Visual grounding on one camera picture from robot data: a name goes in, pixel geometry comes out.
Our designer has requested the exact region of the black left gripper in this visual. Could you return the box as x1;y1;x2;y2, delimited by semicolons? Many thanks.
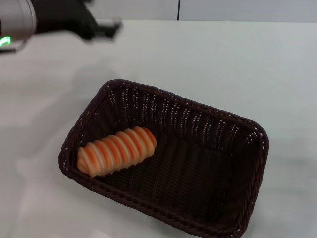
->
29;0;124;42

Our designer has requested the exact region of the orange striped spiral bread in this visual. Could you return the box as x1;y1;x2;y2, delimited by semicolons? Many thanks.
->
76;125;158;178

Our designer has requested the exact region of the dark brown woven basket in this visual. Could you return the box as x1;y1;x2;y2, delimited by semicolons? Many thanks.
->
58;78;269;238

